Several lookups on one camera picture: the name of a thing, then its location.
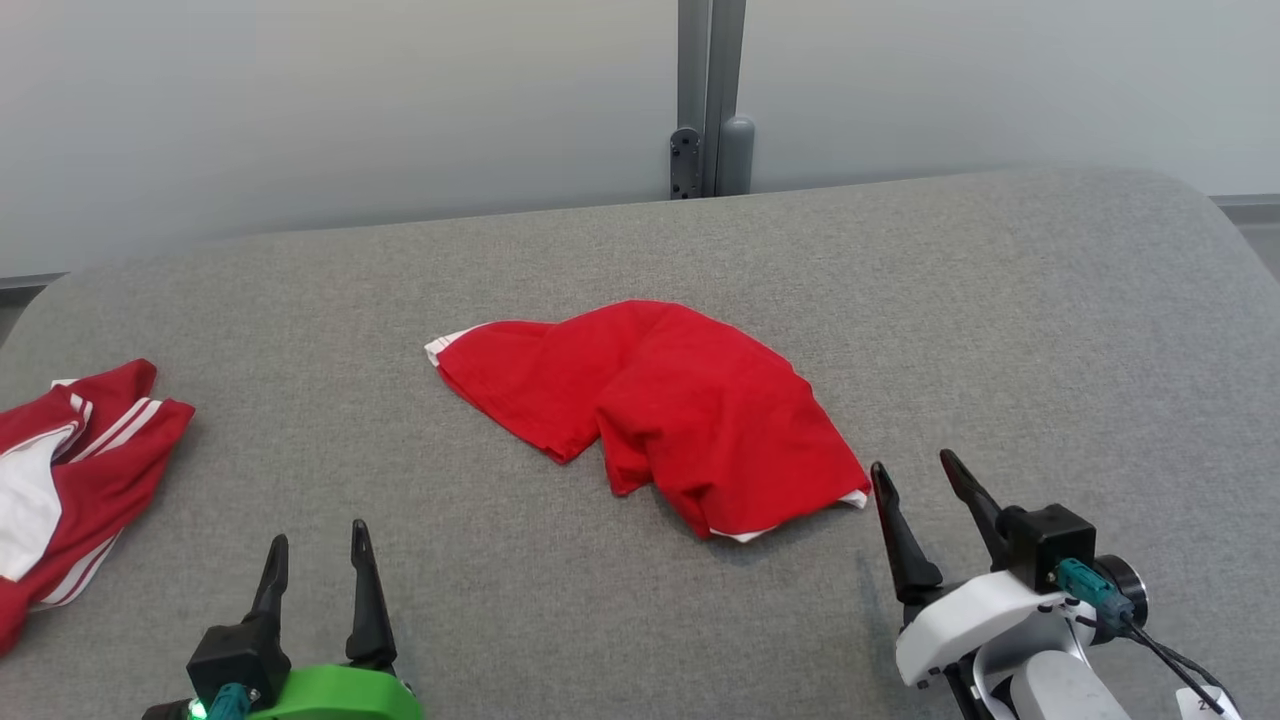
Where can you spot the grey wall baseboard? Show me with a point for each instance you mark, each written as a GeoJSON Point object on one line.
{"type": "Point", "coordinates": [1248, 208]}
{"type": "Point", "coordinates": [30, 281]}

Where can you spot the red and white basketball jersey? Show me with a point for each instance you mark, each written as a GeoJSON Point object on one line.
{"type": "Point", "coordinates": [110, 480]}

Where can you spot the small white paper tag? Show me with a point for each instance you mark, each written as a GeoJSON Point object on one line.
{"type": "Point", "coordinates": [1205, 703]}

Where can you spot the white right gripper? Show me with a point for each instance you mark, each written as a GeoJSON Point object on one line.
{"type": "Point", "coordinates": [970, 620]}

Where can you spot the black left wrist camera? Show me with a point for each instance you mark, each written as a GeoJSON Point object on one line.
{"type": "Point", "coordinates": [238, 650]}

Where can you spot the grey metal post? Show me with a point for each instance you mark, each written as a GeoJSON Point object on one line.
{"type": "Point", "coordinates": [708, 90]}

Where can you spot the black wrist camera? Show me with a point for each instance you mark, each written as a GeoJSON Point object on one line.
{"type": "Point", "coordinates": [238, 650]}
{"type": "Point", "coordinates": [1045, 540]}

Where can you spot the red shorts with white trim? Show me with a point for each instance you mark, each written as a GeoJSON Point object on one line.
{"type": "Point", "coordinates": [700, 410]}

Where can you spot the grey fabric sofa cushion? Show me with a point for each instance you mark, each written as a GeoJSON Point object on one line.
{"type": "Point", "coordinates": [500, 560]}

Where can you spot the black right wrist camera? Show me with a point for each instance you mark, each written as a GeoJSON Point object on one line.
{"type": "Point", "coordinates": [1045, 540]}

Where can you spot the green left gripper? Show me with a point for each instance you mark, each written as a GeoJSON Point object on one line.
{"type": "Point", "coordinates": [340, 695]}

